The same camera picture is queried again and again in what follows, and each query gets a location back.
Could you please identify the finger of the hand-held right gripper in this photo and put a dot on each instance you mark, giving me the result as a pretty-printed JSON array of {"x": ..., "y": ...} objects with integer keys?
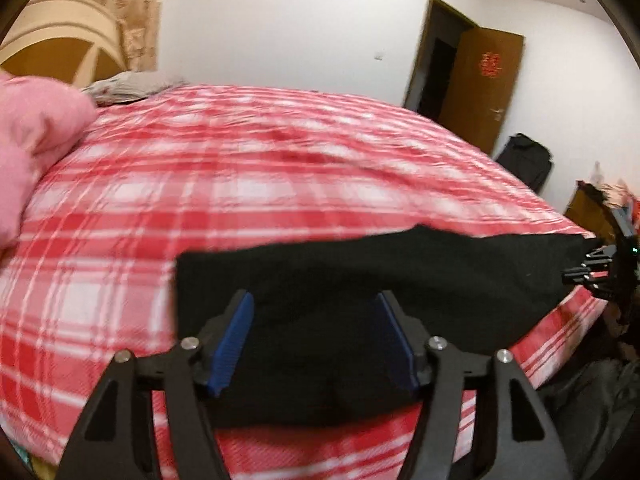
[
  {"x": 597, "y": 256},
  {"x": 585, "y": 277}
]

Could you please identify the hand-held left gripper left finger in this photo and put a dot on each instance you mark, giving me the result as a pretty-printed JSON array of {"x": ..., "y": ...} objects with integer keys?
[{"x": 231, "y": 345}]

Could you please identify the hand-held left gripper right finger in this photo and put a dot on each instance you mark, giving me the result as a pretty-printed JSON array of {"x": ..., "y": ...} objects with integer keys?
[{"x": 397, "y": 345}]

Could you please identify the black pants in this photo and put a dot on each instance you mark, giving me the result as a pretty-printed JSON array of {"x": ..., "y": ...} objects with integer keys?
[{"x": 320, "y": 280}]

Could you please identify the brown wooden cabinet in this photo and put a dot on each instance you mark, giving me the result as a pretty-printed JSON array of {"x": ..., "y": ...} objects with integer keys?
[{"x": 585, "y": 210}]

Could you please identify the red gift bags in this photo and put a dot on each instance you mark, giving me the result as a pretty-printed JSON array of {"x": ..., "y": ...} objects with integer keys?
[{"x": 634, "y": 210}]

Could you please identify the pink cloth pile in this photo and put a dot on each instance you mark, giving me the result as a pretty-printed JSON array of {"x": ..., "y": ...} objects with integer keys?
[{"x": 612, "y": 191}]

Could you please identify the clear bottle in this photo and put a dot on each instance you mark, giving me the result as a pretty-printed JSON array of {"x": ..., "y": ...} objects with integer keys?
[{"x": 597, "y": 172}]

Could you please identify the black bag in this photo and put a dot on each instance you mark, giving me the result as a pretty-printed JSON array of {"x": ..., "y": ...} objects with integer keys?
[{"x": 525, "y": 162}]

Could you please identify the red plaid bed sheet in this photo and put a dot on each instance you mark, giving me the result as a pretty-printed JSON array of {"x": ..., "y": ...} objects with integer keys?
[{"x": 250, "y": 170}]

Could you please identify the brown wooden door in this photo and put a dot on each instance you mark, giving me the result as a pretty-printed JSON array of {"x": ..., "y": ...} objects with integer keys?
[{"x": 475, "y": 105}]

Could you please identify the red paper door decoration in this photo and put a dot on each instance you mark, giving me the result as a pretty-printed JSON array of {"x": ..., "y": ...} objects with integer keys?
[{"x": 488, "y": 64}]

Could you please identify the grey pillow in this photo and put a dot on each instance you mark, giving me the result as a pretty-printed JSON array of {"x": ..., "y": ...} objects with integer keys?
[{"x": 130, "y": 85}]

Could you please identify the pink quilt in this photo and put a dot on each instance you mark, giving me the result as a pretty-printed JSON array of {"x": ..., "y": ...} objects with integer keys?
[{"x": 35, "y": 130}]

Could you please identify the beige patterned curtain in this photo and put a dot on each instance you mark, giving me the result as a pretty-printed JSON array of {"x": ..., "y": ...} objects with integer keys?
[{"x": 130, "y": 10}]

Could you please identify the wooden headboard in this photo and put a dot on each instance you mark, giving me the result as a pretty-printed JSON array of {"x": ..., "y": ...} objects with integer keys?
[{"x": 65, "y": 35}]

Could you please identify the dark wooden door frame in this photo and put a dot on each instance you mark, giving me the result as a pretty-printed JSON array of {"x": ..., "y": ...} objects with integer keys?
[{"x": 422, "y": 50}]

